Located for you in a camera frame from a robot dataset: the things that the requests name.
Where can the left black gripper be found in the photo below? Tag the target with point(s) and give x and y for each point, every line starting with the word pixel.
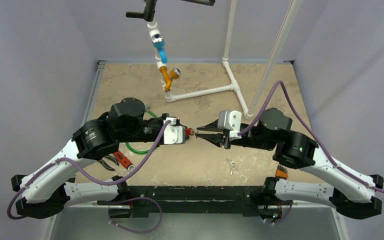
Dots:
pixel 166 114

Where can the white PVC pipe frame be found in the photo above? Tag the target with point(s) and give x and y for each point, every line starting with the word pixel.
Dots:
pixel 234 84

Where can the orange tap valve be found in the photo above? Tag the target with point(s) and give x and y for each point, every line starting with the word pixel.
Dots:
pixel 169 76

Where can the red handled adjustable wrench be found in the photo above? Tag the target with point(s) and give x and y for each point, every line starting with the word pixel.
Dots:
pixel 124 161

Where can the red cable lock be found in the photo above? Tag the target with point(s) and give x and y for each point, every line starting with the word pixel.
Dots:
pixel 189 131

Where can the silver key bunch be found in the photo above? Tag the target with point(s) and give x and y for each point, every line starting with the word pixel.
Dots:
pixel 232 165

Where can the black crank handle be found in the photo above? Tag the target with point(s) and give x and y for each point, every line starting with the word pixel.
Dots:
pixel 148 12

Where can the orange hex key set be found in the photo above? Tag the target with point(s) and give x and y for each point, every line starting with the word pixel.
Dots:
pixel 281 172

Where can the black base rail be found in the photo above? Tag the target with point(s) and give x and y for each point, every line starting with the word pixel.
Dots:
pixel 249 201

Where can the green cable lock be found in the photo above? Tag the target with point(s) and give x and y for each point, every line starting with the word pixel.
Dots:
pixel 141 152

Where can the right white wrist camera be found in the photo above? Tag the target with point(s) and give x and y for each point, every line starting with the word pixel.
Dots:
pixel 230 121

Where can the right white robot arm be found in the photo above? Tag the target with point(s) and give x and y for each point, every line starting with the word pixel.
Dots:
pixel 350 193

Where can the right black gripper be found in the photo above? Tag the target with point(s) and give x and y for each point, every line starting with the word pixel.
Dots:
pixel 225 139

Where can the blue tap valve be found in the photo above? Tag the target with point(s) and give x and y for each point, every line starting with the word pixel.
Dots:
pixel 158 42

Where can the white pole with red stripe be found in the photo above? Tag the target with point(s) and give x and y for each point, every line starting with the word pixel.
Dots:
pixel 284 30

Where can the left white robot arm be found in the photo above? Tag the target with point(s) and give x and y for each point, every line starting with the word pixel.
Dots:
pixel 50 189

